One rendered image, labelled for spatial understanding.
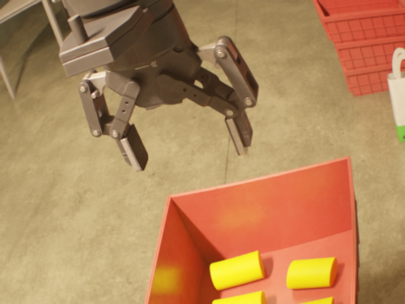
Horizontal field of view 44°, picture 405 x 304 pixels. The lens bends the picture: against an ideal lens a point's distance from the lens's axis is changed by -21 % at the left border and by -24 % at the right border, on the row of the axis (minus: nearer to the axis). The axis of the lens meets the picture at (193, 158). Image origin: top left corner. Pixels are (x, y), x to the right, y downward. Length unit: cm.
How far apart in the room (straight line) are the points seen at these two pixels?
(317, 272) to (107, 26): 86
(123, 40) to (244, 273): 91
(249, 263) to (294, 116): 171
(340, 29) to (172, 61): 230
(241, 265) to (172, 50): 84
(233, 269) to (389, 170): 130
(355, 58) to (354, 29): 18
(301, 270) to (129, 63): 81
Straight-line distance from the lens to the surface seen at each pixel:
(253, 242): 132
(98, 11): 42
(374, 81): 290
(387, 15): 276
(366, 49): 280
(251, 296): 117
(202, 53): 47
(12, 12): 449
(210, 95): 47
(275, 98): 308
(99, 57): 39
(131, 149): 53
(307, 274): 118
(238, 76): 46
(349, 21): 273
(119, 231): 265
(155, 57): 45
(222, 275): 126
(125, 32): 39
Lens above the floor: 156
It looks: 33 degrees down
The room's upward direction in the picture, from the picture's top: 24 degrees counter-clockwise
